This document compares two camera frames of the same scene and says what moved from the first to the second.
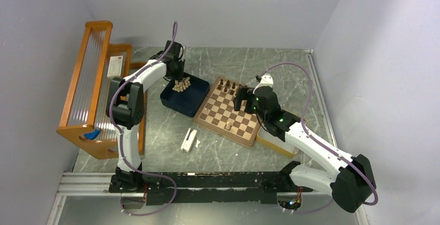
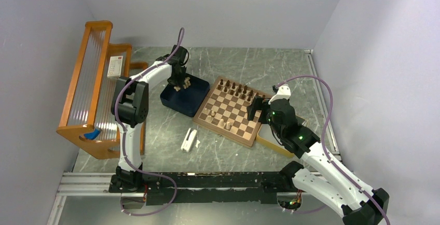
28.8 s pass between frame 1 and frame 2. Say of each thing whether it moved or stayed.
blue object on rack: stayed
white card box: stayed
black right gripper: moved
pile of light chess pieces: stayed
